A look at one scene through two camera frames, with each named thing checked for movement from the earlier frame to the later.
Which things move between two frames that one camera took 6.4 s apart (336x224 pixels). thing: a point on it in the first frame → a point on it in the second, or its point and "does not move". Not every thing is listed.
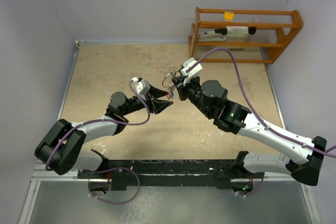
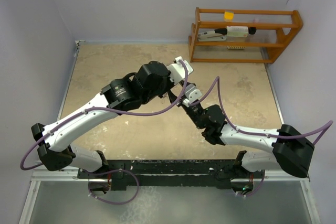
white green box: [237, 31] does not move
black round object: [252, 30] does not move
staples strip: [235, 47] does not move
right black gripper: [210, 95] → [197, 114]
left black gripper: [156, 105] → [170, 84]
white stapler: [217, 35] does not move
